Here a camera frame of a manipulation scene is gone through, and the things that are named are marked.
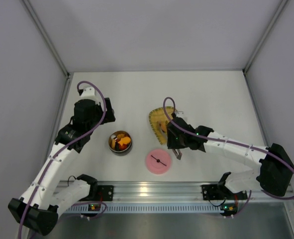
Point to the right aluminium frame post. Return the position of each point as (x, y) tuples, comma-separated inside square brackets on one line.
[(262, 40)]

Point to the aluminium mounting rail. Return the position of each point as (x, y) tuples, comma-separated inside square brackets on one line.
[(156, 192)]

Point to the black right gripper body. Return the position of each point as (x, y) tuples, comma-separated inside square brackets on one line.
[(174, 145)]

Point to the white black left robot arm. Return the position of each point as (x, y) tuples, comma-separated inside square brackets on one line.
[(39, 207)]

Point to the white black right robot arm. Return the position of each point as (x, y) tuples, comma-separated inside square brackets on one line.
[(270, 168)]

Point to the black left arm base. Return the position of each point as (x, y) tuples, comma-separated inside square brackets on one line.
[(100, 193)]

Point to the stainless steel round bowl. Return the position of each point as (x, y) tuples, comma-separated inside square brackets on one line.
[(113, 144)]

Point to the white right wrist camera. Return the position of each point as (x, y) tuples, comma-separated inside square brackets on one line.
[(181, 114)]

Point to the stainless steel tongs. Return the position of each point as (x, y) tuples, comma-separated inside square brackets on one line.
[(177, 153)]

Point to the orange fish shaped cake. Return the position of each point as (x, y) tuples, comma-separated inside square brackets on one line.
[(125, 140)]

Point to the green bamboo woven tray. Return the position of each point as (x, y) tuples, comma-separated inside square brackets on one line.
[(155, 116)]

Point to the pink round lid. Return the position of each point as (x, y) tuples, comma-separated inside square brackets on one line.
[(158, 161)]

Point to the beige flower shaped cookie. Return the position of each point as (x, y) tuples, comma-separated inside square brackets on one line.
[(121, 135)]

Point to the aluminium frame post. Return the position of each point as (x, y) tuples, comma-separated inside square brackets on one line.
[(52, 49), (262, 40)]

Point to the red brown fried chicken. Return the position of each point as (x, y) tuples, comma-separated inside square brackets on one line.
[(122, 147)]

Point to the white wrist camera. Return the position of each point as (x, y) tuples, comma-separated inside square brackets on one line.
[(181, 114), (88, 93)]

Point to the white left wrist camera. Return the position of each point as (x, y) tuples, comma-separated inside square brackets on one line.
[(88, 93)]

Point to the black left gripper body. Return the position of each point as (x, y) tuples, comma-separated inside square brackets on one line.
[(108, 112)]

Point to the left aluminium frame post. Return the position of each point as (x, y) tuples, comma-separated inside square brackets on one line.
[(52, 49)]

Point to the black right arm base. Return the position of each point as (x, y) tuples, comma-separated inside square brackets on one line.
[(215, 192)]

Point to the white slotted cable duct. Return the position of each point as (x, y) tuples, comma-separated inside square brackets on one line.
[(153, 208)]

